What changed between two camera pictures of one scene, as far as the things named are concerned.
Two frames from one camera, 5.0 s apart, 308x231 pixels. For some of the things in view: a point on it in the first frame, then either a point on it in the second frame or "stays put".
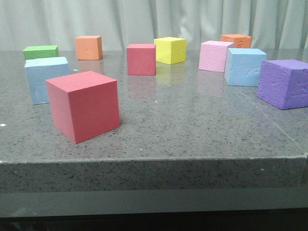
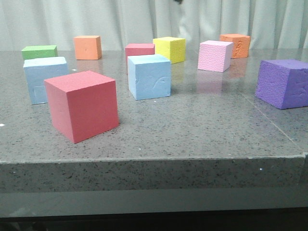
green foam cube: [40, 51] stays put
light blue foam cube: [39, 70] stays put
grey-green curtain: [270, 22] stays put
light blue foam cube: [242, 66] → [149, 76]
